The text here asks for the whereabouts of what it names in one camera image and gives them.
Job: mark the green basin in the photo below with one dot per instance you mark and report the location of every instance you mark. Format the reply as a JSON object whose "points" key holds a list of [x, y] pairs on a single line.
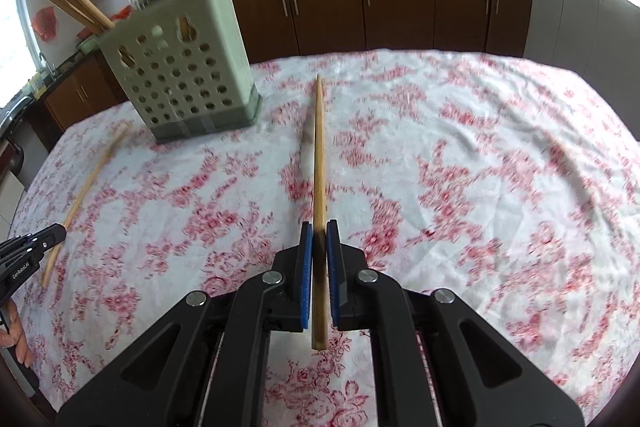
{"points": [[89, 44]]}

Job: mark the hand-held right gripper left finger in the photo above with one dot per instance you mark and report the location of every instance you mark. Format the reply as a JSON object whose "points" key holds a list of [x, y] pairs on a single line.
{"points": [[306, 279]]}

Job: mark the hanging red plastic bag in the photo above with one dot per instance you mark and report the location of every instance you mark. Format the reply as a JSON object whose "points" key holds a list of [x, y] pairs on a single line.
{"points": [[45, 23]]}

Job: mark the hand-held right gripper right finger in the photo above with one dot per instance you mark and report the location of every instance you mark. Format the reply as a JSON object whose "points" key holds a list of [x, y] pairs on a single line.
{"points": [[334, 279]]}

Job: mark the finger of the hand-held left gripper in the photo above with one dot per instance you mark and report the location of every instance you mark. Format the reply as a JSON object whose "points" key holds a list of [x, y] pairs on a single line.
{"points": [[47, 237]]}

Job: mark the floral pink white tablecloth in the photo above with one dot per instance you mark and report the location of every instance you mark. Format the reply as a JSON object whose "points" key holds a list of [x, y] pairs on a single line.
{"points": [[450, 157]]}

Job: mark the person's left hand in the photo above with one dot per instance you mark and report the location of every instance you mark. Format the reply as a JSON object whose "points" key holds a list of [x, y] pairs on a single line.
{"points": [[20, 337]]}

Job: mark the brown base cabinet short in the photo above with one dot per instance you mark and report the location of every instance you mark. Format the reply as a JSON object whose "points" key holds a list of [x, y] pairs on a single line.
{"points": [[80, 92]]}

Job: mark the small side window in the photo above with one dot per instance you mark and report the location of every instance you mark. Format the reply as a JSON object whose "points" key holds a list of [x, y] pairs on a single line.
{"points": [[17, 27]]}

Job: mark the green perforated chopstick holder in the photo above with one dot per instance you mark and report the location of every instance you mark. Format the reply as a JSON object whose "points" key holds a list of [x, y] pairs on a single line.
{"points": [[225, 32]]}

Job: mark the brown base cabinet long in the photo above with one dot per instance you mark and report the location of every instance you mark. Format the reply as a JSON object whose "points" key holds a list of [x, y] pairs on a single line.
{"points": [[400, 7]]}

